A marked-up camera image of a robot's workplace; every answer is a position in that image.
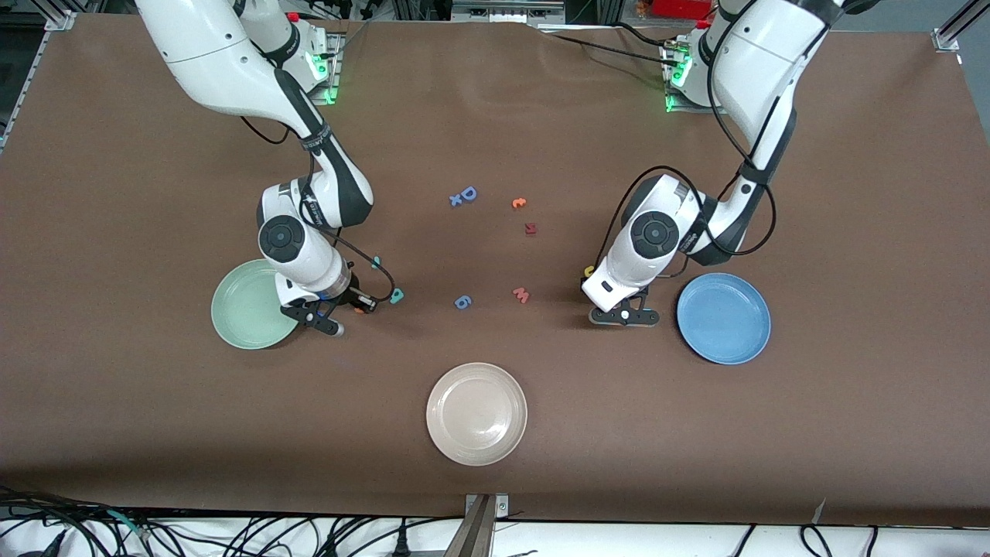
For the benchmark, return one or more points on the silver corner bracket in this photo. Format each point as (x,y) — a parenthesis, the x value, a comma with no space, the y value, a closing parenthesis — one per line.
(947,41)
(62,21)

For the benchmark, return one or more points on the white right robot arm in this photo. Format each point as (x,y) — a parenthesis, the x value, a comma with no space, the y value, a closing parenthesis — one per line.
(209,54)

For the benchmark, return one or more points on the pink foam letter W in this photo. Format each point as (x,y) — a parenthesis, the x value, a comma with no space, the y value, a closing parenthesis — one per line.
(521,295)

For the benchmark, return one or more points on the diagonal aluminium profile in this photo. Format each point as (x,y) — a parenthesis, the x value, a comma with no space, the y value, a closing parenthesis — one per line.
(967,15)

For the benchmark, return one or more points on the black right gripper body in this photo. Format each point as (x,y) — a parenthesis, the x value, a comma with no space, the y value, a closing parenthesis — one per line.
(351,296)

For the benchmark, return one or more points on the brown table cover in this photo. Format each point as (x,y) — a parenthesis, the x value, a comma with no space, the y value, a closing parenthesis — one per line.
(495,116)

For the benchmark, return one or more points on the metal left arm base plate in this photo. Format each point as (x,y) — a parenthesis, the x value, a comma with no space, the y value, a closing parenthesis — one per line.
(674,108)

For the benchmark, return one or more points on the teal foam number 9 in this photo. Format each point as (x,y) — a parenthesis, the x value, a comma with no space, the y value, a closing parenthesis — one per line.
(397,296)

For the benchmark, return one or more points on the small silver mounting bracket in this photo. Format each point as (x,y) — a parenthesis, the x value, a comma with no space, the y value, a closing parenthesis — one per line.
(501,507)

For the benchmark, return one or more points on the blue foam letter D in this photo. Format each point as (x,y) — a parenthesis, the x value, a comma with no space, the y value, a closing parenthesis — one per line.
(464,193)

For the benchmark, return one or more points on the small white paper scrap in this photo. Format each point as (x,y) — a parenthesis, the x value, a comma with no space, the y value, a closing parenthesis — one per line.
(819,510)

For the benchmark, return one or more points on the red box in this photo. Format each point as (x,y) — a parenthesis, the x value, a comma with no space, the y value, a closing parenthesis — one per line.
(684,8)

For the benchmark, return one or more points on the aluminium profile beam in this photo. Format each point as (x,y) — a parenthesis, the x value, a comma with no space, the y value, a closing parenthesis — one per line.
(472,538)

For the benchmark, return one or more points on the blue foam number 6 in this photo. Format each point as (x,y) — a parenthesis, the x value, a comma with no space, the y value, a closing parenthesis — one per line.
(462,303)

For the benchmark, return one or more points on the light green plate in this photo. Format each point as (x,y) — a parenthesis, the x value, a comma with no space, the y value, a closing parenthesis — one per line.
(247,309)

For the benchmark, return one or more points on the blue plate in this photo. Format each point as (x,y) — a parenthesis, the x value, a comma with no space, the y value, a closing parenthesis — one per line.
(727,321)

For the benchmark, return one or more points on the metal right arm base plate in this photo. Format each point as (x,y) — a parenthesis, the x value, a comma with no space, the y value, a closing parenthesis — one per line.
(334,93)

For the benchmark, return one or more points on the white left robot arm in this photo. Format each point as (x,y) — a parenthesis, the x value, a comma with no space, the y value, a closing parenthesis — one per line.
(766,54)

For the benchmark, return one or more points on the beige plate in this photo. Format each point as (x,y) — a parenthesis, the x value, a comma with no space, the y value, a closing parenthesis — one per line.
(476,414)

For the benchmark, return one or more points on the silver table edge rail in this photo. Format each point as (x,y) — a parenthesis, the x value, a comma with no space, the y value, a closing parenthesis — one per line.
(19,89)

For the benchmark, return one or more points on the silver aluminium frame rail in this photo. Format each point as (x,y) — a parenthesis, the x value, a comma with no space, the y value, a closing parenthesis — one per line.
(506,9)

